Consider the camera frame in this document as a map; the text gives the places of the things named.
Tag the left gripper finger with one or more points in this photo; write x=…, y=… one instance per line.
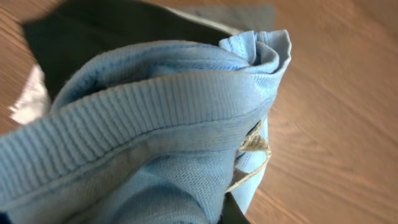
x=231, y=213

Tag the light blue printed t-shirt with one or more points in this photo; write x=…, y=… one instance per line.
x=157, y=132

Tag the grey folded garment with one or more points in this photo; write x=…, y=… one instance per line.
x=231, y=19

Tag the white folded garment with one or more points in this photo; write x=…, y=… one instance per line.
x=34, y=100

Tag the black folded garment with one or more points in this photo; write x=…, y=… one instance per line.
x=78, y=30

